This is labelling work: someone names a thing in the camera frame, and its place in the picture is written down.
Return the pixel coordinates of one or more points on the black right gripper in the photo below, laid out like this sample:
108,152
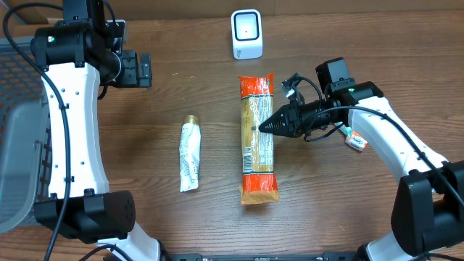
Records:
293,114

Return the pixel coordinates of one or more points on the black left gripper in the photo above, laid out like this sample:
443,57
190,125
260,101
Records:
135,77

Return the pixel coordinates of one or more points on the orange pasta package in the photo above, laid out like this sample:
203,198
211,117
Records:
259,180

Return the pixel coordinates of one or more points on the small orange snack packet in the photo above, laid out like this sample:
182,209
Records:
356,141

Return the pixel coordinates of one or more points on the white tube gold cap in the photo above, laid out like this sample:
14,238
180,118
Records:
189,152

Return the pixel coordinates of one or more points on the teal snack bar wrapper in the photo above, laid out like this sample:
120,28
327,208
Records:
346,130

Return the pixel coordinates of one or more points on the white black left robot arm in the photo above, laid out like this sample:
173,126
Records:
75,59

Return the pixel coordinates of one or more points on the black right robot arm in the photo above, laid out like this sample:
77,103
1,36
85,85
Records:
428,208

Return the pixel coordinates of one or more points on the white barcode scanner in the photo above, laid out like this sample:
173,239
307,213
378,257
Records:
246,32

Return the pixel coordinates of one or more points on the grey plastic shopping basket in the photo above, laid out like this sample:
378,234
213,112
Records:
25,141

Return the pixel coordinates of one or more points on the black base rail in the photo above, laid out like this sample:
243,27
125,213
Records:
326,256

